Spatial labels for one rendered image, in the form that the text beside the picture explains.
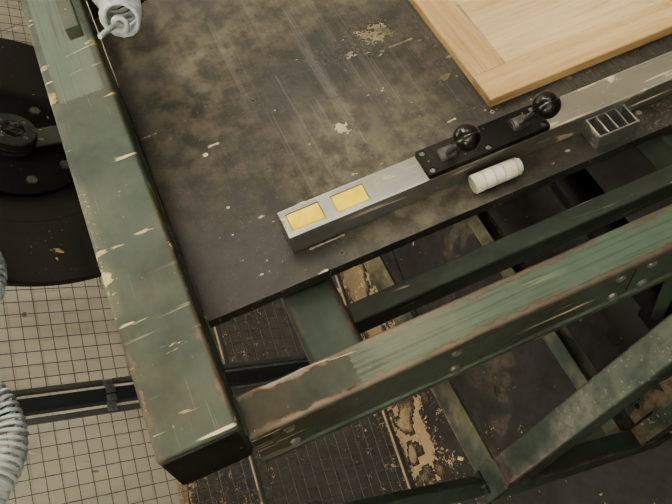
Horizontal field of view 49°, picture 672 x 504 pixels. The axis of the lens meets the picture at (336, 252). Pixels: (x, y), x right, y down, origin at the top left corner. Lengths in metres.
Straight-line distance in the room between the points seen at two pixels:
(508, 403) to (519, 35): 1.95
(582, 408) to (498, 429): 1.28
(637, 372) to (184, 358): 1.09
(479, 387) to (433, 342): 2.18
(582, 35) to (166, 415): 0.89
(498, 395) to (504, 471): 1.06
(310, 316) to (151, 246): 0.24
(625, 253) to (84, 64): 0.86
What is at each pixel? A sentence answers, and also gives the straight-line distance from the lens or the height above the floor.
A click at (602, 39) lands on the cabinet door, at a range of 1.32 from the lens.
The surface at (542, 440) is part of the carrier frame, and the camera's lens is 1.91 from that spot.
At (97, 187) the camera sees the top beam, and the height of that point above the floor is 1.90.
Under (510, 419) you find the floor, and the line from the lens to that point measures 3.02.
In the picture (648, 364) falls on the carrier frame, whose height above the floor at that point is 0.79.
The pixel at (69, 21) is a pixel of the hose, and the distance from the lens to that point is 1.09.
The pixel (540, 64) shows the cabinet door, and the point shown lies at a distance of 1.26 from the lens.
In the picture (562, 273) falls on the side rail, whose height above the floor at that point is 1.44.
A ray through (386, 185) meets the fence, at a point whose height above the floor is 1.55.
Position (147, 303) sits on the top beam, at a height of 1.88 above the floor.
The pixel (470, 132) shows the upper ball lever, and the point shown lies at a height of 1.54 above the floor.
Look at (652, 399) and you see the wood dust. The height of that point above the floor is 0.02.
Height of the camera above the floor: 2.24
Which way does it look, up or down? 36 degrees down
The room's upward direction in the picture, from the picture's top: 91 degrees counter-clockwise
